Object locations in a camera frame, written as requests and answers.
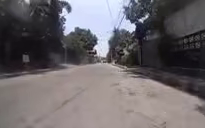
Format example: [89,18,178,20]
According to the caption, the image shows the grey concrete road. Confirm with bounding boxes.
[0,63,205,128]

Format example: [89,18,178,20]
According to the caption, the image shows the small white sign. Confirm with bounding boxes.
[21,53,31,64]

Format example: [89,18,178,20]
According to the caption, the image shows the dark row of trees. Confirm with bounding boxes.
[0,0,99,69]

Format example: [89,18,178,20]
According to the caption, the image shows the trees beside wall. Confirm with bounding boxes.
[107,0,158,67]

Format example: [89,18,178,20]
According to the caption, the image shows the overhead wires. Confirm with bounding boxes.
[104,0,131,34]

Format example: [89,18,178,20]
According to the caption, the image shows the grey wall with lattice fence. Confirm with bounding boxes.
[141,0,205,71]

